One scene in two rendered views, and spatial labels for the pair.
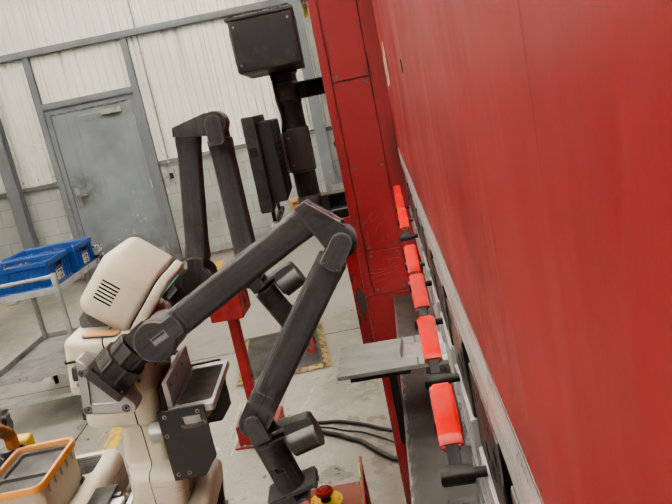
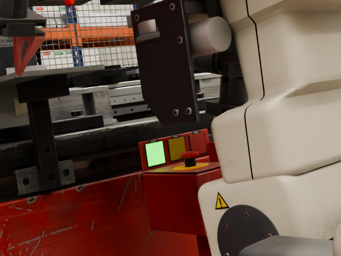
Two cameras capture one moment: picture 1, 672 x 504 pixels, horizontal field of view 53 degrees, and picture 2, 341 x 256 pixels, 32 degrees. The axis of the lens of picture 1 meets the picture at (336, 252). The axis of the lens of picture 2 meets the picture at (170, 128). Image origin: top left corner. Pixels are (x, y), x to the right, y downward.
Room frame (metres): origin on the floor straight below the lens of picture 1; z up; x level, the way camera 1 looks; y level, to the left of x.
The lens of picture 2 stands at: (2.10, 0.94, 0.92)
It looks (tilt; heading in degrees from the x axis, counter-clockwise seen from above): 3 degrees down; 227
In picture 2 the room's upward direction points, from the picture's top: 8 degrees counter-clockwise
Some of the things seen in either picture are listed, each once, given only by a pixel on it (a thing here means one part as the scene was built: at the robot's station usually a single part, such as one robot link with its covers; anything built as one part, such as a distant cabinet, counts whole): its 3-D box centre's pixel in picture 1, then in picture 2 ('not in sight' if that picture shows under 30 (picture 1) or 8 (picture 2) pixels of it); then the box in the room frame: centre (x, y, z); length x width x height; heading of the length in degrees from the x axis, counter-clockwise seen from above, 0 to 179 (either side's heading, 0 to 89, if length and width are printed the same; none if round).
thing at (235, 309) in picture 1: (244, 363); not in sight; (3.21, 0.57, 0.41); 0.25 x 0.20 x 0.83; 84
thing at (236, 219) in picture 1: (234, 202); not in sight; (1.65, 0.22, 1.40); 0.11 x 0.06 x 0.43; 179
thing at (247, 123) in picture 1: (270, 159); not in sight; (2.72, 0.18, 1.42); 0.45 x 0.12 x 0.36; 179
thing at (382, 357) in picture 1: (393, 354); (31, 78); (1.48, -0.08, 1.00); 0.26 x 0.18 x 0.01; 84
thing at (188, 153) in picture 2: (325, 495); (190, 160); (1.29, 0.13, 0.79); 0.04 x 0.04 x 0.04
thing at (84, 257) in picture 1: (51, 260); not in sight; (4.61, 1.94, 0.92); 0.50 x 0.36 x 0.18; 89
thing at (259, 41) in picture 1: (286, 128); not in sight; (2.76, 0.10, 1.53); 0.51 x 0.25 x 0.85; 179
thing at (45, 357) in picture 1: (54, 332); not in sight; (4.36, 1.95, 0.47); 0.90 x 0.66 x 0.95; 179
